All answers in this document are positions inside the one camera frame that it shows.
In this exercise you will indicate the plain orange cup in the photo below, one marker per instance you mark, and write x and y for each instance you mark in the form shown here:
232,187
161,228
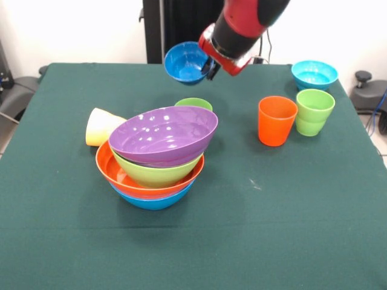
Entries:
274,127

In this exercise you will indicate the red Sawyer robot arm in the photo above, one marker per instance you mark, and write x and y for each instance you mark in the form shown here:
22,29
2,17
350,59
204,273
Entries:
242,24

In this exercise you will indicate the grey chair base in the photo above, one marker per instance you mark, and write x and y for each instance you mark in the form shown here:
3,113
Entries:
18,90

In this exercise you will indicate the ribbed green cup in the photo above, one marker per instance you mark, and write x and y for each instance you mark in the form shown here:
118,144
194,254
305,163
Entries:
314,121

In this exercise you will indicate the dark green table cloth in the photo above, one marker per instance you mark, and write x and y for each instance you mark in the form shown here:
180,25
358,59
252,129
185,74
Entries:
242,226

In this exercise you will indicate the wide orange bowl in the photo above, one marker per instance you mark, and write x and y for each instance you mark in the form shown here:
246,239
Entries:
106,169

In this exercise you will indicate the ribbed yellow cup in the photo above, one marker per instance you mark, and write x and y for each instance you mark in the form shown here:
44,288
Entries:
96,127

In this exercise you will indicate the dark blue small bowl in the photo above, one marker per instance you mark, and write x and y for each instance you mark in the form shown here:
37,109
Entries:
181,60

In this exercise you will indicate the light blue small bowl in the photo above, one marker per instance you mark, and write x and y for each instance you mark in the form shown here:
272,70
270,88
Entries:
314,75

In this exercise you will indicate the plain green cup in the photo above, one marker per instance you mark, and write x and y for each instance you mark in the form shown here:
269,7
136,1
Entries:
193,102

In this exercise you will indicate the purple bowl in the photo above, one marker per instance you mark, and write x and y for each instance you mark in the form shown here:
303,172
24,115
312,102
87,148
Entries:
163,136

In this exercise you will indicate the large green bowl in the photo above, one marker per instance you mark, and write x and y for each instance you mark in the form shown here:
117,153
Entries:
157,176

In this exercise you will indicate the large blue bowl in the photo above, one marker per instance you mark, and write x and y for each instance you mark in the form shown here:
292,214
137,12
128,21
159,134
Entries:
151,204

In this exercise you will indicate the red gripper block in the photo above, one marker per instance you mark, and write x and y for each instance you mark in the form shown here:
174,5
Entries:
229,65

